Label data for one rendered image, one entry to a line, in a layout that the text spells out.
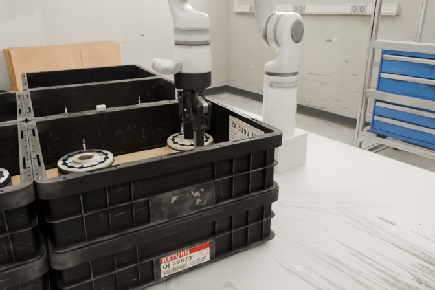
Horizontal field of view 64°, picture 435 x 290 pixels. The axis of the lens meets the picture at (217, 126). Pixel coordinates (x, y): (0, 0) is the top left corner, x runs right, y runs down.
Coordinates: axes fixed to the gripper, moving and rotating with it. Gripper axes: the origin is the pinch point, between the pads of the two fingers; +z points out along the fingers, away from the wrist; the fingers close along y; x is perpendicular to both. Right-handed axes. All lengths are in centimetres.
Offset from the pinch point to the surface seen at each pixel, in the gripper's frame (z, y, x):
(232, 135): 0.2, -2.2, -8.0
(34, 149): -4.8, -8.0, 29.3
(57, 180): -4.8, -20.8, 26.3
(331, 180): 17.5, -1.5, -38.4
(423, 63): 4, 74, -173
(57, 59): 21, 303, 24
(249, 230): 13.7, -17.2, -4.5
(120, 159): 5.0, 5.6, 14.8
